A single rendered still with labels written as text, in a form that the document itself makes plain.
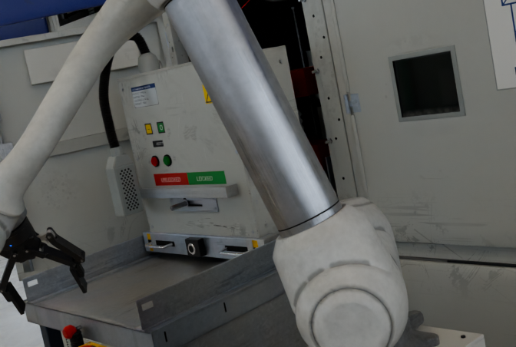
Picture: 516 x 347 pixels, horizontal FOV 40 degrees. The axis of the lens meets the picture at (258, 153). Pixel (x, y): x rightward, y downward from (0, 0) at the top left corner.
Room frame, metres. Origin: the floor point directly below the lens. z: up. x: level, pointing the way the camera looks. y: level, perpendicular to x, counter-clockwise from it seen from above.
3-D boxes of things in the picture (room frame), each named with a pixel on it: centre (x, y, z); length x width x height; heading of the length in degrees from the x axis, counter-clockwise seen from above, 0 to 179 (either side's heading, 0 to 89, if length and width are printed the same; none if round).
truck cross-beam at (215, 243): (1.93, 0.19, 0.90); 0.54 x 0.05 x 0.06; 42
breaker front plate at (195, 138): (1.92, 0.21, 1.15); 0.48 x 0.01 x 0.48; 42
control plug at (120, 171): (2.02, 0.40, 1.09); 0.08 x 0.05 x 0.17; 132
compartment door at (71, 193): (2.28, 0.52, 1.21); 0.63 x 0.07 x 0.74; 109
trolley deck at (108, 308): (1.87, 0.25, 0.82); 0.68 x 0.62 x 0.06; 132
